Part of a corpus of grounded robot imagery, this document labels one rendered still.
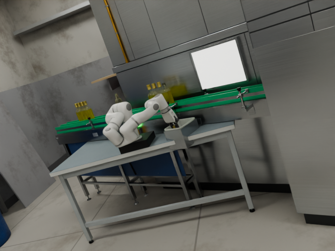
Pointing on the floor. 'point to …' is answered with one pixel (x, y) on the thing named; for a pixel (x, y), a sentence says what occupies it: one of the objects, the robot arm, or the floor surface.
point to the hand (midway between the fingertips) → (174, 126)
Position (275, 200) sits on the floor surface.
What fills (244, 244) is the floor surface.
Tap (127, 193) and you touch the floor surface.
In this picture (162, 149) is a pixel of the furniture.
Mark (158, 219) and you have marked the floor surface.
